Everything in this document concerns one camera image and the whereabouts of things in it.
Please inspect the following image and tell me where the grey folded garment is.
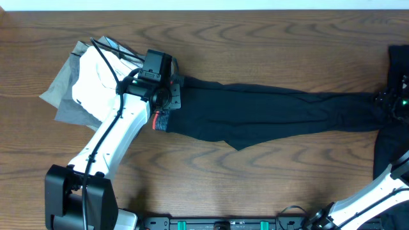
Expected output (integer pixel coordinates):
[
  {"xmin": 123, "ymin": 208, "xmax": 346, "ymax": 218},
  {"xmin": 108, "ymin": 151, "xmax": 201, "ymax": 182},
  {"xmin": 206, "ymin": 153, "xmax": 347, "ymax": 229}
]
[{"xmin": 38, "ymin": 36, "xmax": 146, "ymax": 132}]

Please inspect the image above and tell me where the black garment at right edge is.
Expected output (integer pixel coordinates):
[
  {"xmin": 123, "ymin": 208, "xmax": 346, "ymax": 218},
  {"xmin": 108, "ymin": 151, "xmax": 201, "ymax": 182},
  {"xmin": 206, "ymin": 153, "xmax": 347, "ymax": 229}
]
[{"xmin": 387, "ymin": 45, "xmax": 408, "ymax": 94}]

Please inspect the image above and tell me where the white t-shirt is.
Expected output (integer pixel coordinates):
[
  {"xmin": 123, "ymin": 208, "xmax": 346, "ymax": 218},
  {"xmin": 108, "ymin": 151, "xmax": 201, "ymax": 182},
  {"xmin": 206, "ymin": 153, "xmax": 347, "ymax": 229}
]
[{"xmin": 72, "ymin": 47, "xmax": 142, "ymax": 121}]

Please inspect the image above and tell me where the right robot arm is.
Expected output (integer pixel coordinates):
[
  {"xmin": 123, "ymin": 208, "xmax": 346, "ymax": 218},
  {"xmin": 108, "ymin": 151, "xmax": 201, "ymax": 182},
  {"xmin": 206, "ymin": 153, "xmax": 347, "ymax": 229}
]
[{"xmin": 302, "ymin": 73, "xmax": 408, "ymax": 229}]

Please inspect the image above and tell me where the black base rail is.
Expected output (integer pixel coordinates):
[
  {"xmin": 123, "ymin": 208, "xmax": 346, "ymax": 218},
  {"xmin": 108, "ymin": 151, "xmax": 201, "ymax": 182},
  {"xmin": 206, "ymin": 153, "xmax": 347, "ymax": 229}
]
[{"xmin": 136, "ymin": 206, "xmax": 312, "ymax": 230}]

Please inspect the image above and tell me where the black leggings red waistband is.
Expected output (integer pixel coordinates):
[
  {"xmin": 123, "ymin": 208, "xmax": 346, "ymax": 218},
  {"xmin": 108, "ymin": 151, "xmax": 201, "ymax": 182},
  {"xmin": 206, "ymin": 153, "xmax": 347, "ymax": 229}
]
[{"xmin": 153, "ymin": 77, "xmax": 389, "ymax": 150}]

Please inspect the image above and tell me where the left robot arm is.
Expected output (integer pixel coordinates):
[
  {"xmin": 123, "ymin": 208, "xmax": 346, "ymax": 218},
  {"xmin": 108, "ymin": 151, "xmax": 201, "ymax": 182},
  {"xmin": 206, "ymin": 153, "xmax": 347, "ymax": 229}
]
[{"xmin": 45, "ymin": 47, "xmax": 181, "ymax": 229}]

